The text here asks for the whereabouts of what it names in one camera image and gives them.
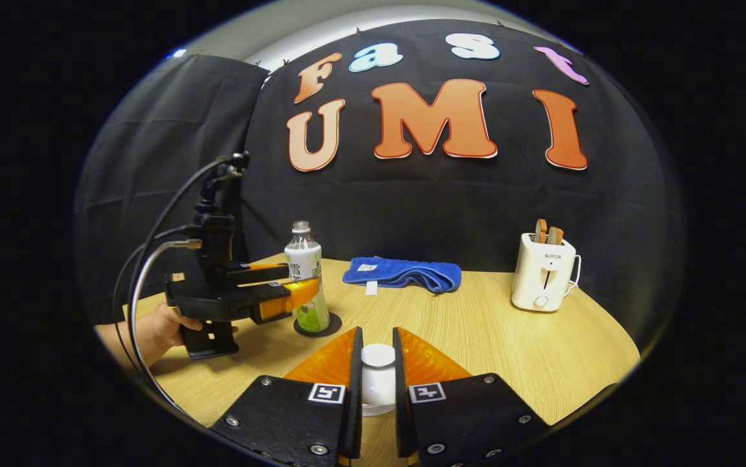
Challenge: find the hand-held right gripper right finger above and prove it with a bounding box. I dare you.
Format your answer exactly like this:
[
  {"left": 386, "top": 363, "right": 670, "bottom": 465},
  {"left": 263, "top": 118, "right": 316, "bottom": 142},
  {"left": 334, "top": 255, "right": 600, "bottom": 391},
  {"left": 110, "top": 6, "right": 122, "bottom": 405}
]
[{"left": 392, "top": 326, "right": 550, "bottom": 467}]

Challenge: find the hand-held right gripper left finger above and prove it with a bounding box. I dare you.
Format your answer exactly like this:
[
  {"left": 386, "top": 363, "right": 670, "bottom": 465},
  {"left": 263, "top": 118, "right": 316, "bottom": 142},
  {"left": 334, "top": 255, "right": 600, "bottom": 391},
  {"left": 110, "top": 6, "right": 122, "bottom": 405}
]
[{"left": 210, "top": 326, "right": 364, "bottom": 467}]

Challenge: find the white teacup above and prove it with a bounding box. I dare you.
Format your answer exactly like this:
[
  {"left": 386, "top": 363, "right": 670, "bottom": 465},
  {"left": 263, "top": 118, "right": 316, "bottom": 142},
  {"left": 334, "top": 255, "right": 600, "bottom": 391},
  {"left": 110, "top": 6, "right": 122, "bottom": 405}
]
[{"left": 361, "top": 363, "right": 397, "bottom": 416}]

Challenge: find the clear water bottle green label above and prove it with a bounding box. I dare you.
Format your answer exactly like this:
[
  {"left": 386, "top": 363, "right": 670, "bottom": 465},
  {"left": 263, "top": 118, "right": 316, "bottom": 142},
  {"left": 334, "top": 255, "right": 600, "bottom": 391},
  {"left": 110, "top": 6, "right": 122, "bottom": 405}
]
[{"left": 284, "top": 221, "right": 331, "bottom": 333}]

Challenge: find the dark round coaster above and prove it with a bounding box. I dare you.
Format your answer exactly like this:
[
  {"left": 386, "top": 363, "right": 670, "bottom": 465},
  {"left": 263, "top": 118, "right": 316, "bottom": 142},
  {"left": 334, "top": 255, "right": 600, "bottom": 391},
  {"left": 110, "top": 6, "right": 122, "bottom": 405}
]
[{"left": 293, "top": 312, "right": 343, "bottom": 338}]

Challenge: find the blue towel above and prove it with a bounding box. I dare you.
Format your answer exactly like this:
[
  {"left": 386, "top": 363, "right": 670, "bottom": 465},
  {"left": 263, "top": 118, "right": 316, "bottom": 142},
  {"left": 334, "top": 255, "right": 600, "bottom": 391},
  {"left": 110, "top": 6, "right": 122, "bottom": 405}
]
[{"left": 343, "top": 257, "right": 463, "bottom": 296}]

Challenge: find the black backdrop cloth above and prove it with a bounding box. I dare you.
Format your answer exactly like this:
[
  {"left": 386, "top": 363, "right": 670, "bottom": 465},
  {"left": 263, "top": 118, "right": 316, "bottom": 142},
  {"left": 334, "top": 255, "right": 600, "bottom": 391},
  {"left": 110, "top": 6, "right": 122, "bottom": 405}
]
[{"left": 73, "top": 18, "right": 685, "bottom": 351}]

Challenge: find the white toaster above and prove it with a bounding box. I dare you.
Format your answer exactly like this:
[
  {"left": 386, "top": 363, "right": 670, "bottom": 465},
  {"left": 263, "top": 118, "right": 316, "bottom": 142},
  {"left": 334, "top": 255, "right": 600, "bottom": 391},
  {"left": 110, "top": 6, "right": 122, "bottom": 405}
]
[{"left": 511, "top": 233, "right": 573, "bottom": 313}]

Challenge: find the grey cable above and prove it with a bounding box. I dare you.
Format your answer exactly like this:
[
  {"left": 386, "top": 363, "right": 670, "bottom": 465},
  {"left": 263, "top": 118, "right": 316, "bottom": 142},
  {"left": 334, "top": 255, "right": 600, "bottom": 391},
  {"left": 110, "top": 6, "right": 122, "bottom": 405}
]
[{"left": 129, "top": 240, "right": 204, "bottom": 412}]

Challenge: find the black cable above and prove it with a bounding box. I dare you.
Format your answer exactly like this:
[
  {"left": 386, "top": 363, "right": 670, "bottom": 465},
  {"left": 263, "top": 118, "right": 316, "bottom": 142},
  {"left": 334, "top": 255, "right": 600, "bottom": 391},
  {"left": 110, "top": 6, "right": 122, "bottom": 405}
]
[{"left": 112, "top": 156, "right": 247, "bottom": 374}]

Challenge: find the white toaster cable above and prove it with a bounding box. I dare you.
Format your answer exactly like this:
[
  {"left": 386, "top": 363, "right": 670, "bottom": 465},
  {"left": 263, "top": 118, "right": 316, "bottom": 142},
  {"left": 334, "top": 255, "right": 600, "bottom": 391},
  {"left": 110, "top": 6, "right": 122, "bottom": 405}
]
[{"left": 562, "top": 255, "right": 582, "bottom": 298}]

